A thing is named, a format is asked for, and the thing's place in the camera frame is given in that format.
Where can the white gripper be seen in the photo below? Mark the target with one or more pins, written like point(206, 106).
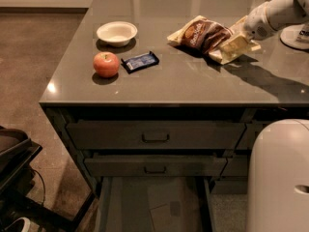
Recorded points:
point(256, 22)

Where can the brown chip bag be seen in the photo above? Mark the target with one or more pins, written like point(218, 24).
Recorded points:
point(206, 36)

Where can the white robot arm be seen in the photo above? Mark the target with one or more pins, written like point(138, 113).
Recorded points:
point(278, 180)

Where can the top right grey drawer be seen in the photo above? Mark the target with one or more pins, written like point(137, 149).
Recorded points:
point(249, 136)

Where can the grey drawer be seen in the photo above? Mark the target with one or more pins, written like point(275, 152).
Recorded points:
point(157, 135)
point(236, 166)
point(154, 165)
point(249, 136)
point(229, 187)

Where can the middle right grey drawer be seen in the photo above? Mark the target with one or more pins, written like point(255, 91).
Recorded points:
point(236, 166)

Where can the bottom right grey drawer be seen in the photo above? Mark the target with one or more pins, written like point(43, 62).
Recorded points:
point(229, 187)

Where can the top left grey drawer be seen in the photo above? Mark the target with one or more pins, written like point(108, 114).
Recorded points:
point(157, 135)

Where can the middle left grey drawer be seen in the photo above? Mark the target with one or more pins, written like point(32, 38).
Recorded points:
point(154, 165)

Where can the open bottom left drawer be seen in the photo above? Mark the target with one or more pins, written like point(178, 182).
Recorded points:
point(154, 204)

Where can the white plastic canister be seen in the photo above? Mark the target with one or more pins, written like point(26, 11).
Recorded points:
point(296, 36)

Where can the blue snack bar wrapper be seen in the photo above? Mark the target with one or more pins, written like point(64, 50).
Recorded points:
point(140, 62)

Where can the white paper bowl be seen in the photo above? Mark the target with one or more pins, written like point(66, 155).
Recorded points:
point(117, 33)

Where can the red apple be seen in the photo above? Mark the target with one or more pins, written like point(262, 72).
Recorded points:
point(106, 64)

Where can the black cart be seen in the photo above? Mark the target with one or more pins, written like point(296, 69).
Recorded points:
point(17, 150)

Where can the white shoe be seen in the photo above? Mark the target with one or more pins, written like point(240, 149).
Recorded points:
point(20, 225)

